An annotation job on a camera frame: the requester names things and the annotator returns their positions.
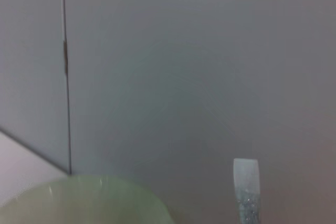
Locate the grey glitter pen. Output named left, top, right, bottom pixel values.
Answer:
left=233, top=158, right=262, bottom=224

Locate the pale green wavy fruit plate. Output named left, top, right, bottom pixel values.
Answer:
left=0, top=174, right=174, bottom=224

